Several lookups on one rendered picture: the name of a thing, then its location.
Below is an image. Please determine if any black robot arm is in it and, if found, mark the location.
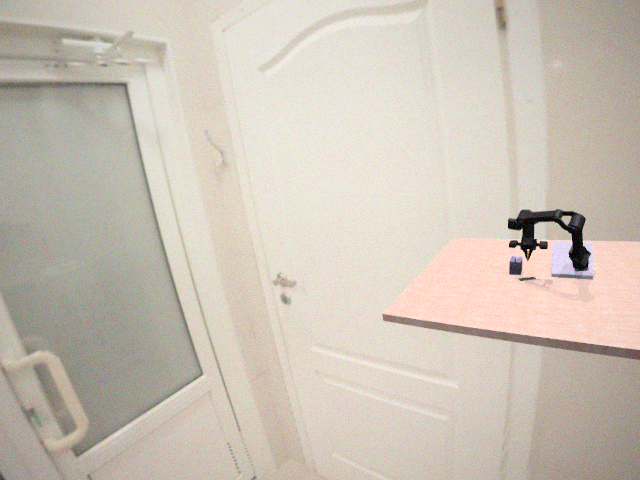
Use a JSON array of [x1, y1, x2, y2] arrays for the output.
[[508, 209, 591, 271]]

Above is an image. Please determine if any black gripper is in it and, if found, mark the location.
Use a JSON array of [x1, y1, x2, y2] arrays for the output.
[[509, 232, 548, 260]]

